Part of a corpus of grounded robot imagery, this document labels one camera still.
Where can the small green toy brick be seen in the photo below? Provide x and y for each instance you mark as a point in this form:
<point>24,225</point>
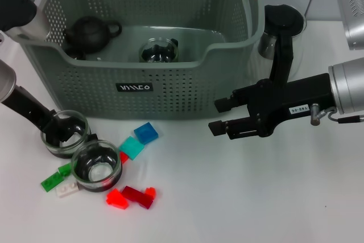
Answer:
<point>65,169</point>

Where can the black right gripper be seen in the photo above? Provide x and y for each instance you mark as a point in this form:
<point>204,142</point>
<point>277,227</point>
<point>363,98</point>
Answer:
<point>295,93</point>

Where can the white toy brick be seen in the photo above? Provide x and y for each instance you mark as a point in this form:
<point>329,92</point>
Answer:
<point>67,190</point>

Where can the black teapot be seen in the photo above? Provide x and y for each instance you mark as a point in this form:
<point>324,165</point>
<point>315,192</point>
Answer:
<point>88,33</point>

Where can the blue toy brick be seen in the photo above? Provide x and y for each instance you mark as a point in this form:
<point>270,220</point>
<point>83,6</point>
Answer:
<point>145,132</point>

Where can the small orange-red toy brick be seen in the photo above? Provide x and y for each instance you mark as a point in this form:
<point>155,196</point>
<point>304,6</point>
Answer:
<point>150,193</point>

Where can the long green toy brick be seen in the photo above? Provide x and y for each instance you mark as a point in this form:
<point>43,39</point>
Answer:
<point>52,182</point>

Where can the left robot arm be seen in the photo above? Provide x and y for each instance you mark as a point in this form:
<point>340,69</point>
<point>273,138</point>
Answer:
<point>5,83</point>

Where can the teal toy brick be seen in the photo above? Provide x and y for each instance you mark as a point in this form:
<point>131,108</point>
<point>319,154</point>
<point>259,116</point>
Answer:
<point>131,147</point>

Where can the glass teacup black base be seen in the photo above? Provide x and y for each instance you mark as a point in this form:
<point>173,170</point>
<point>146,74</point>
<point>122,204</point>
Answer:
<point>159,52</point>
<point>96,174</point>
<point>74,147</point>

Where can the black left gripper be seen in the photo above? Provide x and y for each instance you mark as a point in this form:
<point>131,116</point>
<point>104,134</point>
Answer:
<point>28,106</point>

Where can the small red toy brick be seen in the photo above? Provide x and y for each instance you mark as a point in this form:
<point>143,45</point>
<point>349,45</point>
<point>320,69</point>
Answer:
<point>123,158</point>

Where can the grey perforated storage basket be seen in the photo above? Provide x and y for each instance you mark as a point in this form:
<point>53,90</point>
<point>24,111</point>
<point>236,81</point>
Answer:
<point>182,89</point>

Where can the dark red toy brick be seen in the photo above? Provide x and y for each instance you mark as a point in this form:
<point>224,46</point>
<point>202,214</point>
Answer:
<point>135,194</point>

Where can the bright red toy brick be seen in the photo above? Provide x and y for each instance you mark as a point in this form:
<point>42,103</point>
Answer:
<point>116,199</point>

